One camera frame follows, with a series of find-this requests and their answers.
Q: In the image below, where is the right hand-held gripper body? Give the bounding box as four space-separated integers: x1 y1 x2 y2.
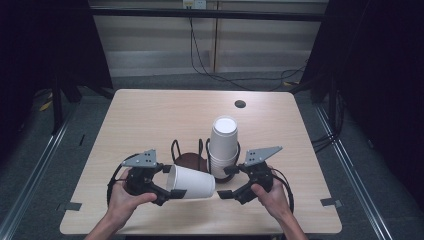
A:
233 145 284 205

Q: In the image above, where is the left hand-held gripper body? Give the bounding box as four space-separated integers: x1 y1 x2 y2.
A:
121 148 172 207

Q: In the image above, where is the single white paper cup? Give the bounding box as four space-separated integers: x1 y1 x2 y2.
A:
166 164 217 200

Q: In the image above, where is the dark brown double cup holder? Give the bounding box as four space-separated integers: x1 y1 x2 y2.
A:
170 137 242 184

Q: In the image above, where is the stack of white paper cups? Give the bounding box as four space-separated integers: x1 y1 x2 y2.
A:
208 115 240 180

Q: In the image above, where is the person's right hand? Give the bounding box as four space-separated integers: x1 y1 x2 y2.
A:
250 166 293 221

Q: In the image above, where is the person's left hand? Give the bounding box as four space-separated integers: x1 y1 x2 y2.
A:
107 168 158 228

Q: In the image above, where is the grey tape strip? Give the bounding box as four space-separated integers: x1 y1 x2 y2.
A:
320 197 343 208
56 201 83 212

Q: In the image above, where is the black metal stand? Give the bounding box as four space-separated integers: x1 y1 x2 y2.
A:
289 74 345 141
50 76 116 136

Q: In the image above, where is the yellow floor tape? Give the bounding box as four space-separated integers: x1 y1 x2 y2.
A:
38 92 54 113

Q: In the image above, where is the black curtain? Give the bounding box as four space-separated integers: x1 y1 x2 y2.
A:
299 0 424 214
0 0 114 161

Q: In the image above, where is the black horizontal bar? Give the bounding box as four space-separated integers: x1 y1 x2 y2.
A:
89 8 329 23

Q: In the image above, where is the right hand-held gripper black cable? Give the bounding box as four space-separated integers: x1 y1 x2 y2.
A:
271 167 295 214

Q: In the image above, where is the hand-held gripper black cable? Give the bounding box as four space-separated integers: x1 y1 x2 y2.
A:
106 152 140 208
271 167 295 214

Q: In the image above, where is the left hand-held gripper black cable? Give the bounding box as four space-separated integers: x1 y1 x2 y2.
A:
106 152 140 208

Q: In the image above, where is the bundle of black floor cables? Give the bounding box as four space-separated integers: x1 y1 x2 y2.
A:
311 89 346 154

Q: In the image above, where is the grey floor rail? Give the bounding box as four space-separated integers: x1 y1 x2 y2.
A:
0 109 78 240
314 104 396 240

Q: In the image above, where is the long black wall cable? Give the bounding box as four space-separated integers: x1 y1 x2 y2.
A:
188 8 307 92

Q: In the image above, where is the white wall power outlet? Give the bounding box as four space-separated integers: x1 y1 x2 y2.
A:
182 0 208 10

